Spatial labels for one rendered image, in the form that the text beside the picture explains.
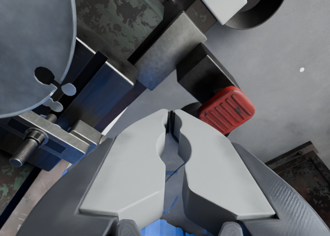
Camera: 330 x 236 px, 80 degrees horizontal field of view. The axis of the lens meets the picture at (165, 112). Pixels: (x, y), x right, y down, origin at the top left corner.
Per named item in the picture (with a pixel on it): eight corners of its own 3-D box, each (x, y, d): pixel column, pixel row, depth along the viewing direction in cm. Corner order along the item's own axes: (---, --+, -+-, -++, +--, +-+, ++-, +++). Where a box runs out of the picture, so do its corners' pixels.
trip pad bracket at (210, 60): (193, 25, 43) (207, 56, 27) (220, 56, 47) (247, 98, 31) (173, 45, 46) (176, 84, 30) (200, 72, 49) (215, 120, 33)
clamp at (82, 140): (15, 78, 31) (-43, 118, 22) (106, 136, 37) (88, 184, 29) (2, 101, 33) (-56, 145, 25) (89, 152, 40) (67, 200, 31)
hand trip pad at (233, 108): (222, 63, 31) (235, 86, 25) (243, 87, 33) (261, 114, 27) (188, 91, 34) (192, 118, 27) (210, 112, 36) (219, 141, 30)
